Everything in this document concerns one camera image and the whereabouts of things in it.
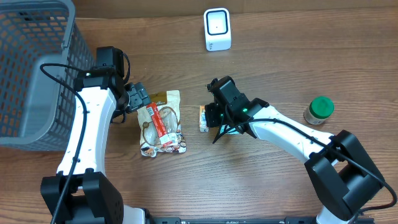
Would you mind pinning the grey plastic shopping basket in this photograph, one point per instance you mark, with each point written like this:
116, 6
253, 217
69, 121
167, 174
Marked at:
36, 112

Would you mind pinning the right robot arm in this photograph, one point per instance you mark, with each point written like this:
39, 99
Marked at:
342, 173

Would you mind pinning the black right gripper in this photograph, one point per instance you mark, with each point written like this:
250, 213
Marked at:
210, 115

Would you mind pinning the green lid jar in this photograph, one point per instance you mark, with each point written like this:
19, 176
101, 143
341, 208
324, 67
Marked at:
320, 109

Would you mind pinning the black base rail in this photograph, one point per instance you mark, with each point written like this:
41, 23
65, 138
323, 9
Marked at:
286, 220

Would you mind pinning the orange tissue pack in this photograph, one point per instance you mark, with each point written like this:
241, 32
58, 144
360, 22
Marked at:
202, 120

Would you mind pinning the red white snack bar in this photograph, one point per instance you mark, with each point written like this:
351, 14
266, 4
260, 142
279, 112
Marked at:
163, 135

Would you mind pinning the white barcode scanner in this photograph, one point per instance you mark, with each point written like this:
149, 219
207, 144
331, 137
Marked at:
217, 29

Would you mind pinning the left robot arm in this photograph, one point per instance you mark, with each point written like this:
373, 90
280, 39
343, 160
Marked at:
80, 192

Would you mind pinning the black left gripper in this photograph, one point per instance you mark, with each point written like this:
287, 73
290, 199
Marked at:
140, 98

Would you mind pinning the white brown snack bag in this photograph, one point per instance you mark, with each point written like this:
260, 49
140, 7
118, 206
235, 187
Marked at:
168, 104

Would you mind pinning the teal wet wipes pack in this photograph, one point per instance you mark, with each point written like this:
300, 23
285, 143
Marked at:
232, 131

